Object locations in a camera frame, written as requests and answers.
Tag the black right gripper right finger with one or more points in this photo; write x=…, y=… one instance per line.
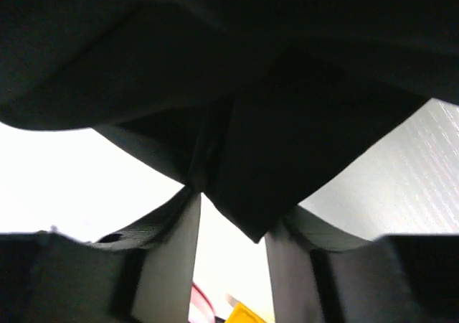
x=320, y=273

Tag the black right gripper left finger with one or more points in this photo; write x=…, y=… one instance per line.
x=141, y=273

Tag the black cloth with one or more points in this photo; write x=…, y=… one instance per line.
x=257, y=103

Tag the yellow cube block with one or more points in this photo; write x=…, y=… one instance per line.
x=243, y=314

